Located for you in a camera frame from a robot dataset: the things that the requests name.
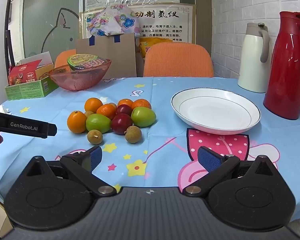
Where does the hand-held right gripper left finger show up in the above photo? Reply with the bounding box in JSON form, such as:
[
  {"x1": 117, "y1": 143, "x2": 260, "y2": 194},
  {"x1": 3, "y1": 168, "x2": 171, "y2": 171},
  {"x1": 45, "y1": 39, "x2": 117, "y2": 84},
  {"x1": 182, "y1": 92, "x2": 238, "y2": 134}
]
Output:
[{"x1": 26, "y1": 145, "x2": 117, "y2": 197}]

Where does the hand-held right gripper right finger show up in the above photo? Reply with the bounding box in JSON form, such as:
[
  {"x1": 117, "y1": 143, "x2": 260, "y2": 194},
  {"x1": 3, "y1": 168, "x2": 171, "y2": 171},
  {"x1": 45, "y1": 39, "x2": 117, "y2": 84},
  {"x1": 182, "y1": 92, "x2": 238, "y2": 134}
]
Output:
[{"x1": 182, "y1": 145, "x2": 275, "y2": 197}]

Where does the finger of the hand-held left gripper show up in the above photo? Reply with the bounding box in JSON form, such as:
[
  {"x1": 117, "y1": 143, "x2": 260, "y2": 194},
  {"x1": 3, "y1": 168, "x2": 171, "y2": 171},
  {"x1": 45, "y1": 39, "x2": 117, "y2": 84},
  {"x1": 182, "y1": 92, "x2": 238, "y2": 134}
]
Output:
[{"x1": 47, "y1": 123, "x2": 58, "y2": 137}]

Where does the oval smooth orange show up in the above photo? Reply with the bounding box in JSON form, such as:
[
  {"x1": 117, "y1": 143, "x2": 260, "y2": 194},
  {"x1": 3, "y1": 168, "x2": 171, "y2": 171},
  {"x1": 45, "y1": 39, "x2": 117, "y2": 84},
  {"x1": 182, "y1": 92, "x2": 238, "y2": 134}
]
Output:
[{"x1": 67, "y1": 110, "x2": 87, "y2": 134}]

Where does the green jujube fruit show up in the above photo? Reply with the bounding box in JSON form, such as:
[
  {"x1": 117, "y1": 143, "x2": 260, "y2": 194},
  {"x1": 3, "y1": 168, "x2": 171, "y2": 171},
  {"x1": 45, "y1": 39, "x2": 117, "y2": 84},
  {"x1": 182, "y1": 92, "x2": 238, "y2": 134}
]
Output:
[
  {"x1": 131, "y1": 106, "x2": 157, "y2": 128},
  {"x1": 85, "y1": 113, "x2": 112, "y2": 134}
]

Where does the red plum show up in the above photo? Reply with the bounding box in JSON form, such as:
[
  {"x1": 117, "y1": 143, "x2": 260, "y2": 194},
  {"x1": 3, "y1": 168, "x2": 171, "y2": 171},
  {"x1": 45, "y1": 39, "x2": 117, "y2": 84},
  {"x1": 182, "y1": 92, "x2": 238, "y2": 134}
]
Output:
[
  {"x1": 116, "y1": 104, "x2": 133, "y2": 117},
  {"x1": 111, "y1": 113, "x2": 133, "y2": 135}
]

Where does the round orange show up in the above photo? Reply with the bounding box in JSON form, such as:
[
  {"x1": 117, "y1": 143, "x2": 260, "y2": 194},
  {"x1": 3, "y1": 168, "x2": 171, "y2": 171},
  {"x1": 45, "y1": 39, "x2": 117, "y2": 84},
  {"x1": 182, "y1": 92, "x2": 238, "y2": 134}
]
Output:
[{"x1": 84, "y1": 97, "x2": 104, "y2": 113}]

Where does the white plate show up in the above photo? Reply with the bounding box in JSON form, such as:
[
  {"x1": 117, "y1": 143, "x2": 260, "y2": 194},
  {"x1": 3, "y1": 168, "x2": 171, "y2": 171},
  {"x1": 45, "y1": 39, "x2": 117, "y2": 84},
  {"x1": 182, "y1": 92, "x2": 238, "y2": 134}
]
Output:
[{"x1": 171, "y1": 88, "x2": 261, "y2": 135}]

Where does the green cardboard box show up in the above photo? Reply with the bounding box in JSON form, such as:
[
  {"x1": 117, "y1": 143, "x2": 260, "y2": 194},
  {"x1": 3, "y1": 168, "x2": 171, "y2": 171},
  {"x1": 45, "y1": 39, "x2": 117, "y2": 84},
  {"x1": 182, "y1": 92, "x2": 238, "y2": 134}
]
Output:
[{"x1": 4, "y1": 75, "x2": 59, "y2": 100}]

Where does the red snack packet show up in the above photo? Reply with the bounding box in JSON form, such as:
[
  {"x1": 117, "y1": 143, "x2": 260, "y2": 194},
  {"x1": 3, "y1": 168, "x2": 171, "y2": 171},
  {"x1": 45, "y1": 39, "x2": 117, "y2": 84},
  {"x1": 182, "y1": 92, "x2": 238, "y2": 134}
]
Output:
[{"x1": 8, "y1": 59, "x2": 42, "y2": 86}]

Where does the pink glass bowl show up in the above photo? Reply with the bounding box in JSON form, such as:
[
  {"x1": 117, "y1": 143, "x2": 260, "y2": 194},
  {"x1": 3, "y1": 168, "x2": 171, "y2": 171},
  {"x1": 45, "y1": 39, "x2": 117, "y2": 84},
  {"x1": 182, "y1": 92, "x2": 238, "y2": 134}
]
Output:
[{"x1": 48, "y1": 59, "x2": 112, "y2": 92}]

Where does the yellow paper box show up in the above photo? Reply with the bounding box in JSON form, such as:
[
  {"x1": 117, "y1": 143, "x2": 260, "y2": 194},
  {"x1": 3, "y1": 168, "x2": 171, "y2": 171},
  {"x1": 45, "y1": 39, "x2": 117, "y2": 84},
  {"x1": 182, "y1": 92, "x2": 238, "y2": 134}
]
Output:
[{"x1": 35, "y1": 64, "x2": 55, "y2": 80}]

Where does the blue printed tablecloth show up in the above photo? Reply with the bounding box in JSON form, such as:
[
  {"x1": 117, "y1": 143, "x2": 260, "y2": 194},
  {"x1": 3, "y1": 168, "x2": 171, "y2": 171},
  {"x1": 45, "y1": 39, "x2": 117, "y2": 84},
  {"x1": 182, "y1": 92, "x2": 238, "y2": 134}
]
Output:
[{"x1": 0, "y1": 76, "x2": 300, "y2": 223}]

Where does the white card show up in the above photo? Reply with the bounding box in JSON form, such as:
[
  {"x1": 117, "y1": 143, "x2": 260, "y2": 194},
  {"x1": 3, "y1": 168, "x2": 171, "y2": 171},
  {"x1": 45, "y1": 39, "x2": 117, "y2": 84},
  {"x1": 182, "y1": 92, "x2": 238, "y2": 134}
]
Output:
[{"x1": 20, "y1": 51, "x2": 53, "y2": 67}]

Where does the orange chair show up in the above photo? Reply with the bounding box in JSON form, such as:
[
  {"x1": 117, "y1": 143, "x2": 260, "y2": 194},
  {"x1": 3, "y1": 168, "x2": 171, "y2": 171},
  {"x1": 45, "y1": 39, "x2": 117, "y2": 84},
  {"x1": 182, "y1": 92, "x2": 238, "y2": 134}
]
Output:
[
  {"x1": 54, "y1": 49, "x2": 77, "y2": 69},
  {"x1": 143, "y1": 42, "x2": 215, "y2": 78}
]

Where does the instant noodle cup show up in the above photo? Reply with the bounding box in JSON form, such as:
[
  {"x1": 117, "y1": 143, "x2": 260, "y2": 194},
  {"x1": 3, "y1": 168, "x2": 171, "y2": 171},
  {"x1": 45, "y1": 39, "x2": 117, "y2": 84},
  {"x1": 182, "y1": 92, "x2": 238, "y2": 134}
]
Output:
[{"x1": 67, "y1": 53, "x2": 108, "y2": 72}]

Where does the cardboard box with blue tape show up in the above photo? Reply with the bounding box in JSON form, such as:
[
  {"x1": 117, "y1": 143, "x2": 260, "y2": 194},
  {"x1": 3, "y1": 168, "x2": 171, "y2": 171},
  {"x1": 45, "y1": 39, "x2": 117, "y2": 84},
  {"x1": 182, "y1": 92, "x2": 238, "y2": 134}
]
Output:
[{"x1": 76, "y1": 32, "x2": 137, "y2": 78}]

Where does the white thermos flask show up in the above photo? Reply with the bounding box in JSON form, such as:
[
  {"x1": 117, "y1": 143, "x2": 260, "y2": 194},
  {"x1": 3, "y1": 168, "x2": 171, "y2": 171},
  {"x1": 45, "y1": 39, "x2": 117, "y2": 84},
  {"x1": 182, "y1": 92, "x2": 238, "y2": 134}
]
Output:
[{"x1": 237, "y1": 22, "x2": 270, "y2": 93}]

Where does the red thermos flask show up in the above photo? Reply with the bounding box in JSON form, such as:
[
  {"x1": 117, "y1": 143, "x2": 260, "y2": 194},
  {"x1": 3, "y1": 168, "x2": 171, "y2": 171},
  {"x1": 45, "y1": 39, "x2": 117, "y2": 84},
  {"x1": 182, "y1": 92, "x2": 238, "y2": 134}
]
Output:
[{"x1": 263, "y1": 11, "x2": 300, "y2": 120}]

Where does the yellow plastic bag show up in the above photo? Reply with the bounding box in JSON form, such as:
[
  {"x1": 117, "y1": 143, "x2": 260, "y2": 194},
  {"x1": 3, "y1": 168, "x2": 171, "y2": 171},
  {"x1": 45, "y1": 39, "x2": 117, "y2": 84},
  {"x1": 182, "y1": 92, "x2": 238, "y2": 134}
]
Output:
[{"x1": 139, "y1": 38, "x2": 174, "y2": 58}]

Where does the floral cloth bundle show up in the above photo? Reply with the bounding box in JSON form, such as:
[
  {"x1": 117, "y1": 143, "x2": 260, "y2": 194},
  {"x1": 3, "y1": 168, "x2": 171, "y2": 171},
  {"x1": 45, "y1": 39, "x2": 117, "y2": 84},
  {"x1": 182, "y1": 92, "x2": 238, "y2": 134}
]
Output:
[{"x1": 86, "y1": 4, "x2": 142, "y2": 37}]

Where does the framed calligraphy poster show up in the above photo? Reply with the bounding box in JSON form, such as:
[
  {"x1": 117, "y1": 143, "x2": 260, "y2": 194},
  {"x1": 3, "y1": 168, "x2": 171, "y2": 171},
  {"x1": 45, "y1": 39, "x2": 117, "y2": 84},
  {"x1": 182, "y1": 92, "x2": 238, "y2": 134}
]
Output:
[{"x1": 79, "y1": 3, "x2": 197, "y2": 45}]

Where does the black metal frame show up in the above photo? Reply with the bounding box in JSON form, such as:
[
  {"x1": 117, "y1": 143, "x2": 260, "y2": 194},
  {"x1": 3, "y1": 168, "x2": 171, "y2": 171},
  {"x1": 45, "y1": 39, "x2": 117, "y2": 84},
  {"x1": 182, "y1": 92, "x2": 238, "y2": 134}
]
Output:
[{"x1": 4, "y1": 0, "x2": 15, "y2": 68}]

